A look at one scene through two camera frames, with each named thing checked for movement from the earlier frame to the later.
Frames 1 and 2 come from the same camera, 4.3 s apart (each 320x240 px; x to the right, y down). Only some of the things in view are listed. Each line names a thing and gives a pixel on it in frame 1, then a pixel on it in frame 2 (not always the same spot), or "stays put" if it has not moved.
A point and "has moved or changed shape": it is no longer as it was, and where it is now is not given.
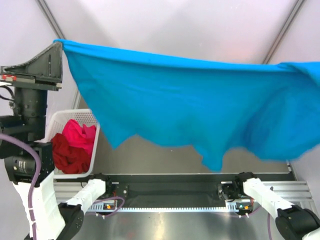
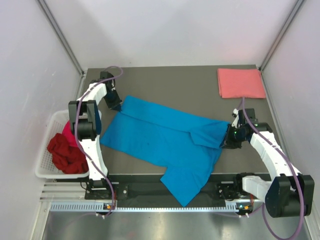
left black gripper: x=48 y=62 → x=116 y=104
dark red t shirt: x=69 y=159 stays put
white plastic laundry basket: x=85 y=116 stays put
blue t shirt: x=217 y=110 has moved or changed shape
